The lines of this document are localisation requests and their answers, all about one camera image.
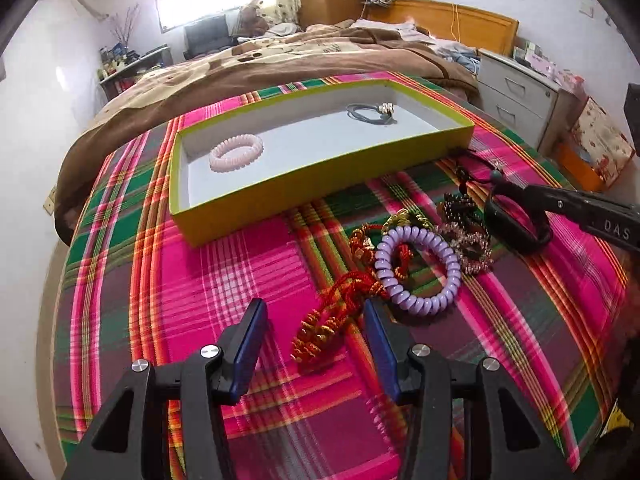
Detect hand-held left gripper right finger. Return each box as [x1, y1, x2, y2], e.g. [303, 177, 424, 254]
[363, 299, 576, 480]

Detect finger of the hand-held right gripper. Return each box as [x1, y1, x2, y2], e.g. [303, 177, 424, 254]
[520, 183, 640, 221]
[550, 211, 640, 254]

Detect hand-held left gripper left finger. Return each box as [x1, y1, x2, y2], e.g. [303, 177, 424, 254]
[62, 298, 269, 480]

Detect red and gold braided bracelet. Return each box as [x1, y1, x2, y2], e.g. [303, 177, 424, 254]
[290, 271, 390, 364]

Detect black wristband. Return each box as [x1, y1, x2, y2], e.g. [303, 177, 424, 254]
[484, 182, 554, 256]

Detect black hair tie with bead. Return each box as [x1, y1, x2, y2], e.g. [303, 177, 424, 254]
[449, 147, 507, 197]

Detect purple spiral hair tie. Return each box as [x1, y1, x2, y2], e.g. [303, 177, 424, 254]
[374, 225, 460, 314]

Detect red knotted bead bracelet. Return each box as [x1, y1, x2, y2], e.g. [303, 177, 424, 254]
[349, 225, 407, 282]

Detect pink crystal bead bracelet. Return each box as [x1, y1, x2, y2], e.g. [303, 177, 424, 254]
[437, 220, 496, 276]

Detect dark bead bracelet with tassel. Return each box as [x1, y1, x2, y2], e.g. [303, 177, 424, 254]
[442, 191, 489, 232]

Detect gold bead bracelet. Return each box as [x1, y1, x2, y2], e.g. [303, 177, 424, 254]
[382, 209, 442, 237]

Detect yellow-green shallow cardboard box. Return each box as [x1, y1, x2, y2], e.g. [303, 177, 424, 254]
[168, 79, 475, 247]

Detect pink spiral hair tie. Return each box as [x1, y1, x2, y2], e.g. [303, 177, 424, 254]
[208, 133, 265, 173]

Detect grey hair tie with charm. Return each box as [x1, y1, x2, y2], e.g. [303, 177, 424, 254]
[346, 102, 399, 125]

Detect orange box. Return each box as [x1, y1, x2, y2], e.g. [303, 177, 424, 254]
[554, 142, 602, 192]

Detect floral printed box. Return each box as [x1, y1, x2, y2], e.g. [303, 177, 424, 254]
[569, 95, 636, 192]

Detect pink plaid tablecloth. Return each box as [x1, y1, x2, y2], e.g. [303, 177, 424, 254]
[52, 72, 632, 480]

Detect grey drawer nightstand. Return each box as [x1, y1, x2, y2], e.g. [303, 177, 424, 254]
[477, 48, 582, 154]

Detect clutter on nightstand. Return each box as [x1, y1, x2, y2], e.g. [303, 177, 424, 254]
[512, 42, 587, 97]

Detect blue crumpled clothes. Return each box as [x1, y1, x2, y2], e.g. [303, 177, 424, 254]
[434, 41, 482, 77]

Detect wooden bed headboard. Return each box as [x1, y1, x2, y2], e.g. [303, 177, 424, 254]
[387, 0, 520, 57]

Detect white pillow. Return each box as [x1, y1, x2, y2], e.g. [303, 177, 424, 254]
[349, 17, 437, 44]

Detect brown printed blanket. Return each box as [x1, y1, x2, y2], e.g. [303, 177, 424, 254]
[54, 24, 479, 233]

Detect white shelf with bottles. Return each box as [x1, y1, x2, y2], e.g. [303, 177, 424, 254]
[98, 44, 174, 102]

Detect dark padded chair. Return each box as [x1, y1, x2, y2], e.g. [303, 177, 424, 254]
[183, 14, 234, 59]

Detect brown teddy bear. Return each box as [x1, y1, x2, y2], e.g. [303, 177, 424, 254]
[237, 3, 271, 36]

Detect dried branches in vase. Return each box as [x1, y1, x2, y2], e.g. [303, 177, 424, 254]
[107, 4, 141, 54]

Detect window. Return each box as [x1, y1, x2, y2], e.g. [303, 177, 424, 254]
[155, 0, 279, 34]

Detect wrapped air conditioner pipe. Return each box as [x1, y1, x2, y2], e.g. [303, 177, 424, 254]
[64, 0, 109, 22]

